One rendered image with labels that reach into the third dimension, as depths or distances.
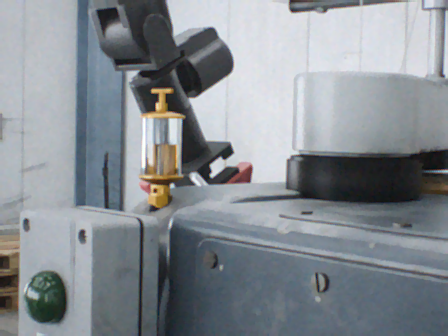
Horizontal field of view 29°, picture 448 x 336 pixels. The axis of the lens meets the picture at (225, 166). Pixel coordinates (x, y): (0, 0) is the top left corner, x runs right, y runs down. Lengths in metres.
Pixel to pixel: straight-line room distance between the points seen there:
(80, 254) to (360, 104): 0.20
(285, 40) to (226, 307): 7.14
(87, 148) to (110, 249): 8.98
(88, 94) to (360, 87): 8.92
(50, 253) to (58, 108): 8.83
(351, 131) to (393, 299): 0.19
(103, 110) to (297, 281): 8.68
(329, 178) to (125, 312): 0.16
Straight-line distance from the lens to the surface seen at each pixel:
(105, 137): 9.09
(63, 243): 0.47
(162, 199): 0.53
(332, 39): 7.21
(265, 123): 7.68
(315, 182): 0.54
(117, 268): 0.46
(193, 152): 0.98
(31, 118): 9.14
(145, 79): 0.95
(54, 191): 9.32
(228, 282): 0.44
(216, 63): 1.00
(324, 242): 0.40
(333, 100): 0.54
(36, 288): 0.47
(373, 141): 0.54
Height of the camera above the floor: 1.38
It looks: 3 degrees down
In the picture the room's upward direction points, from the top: 1 degrees clockwise
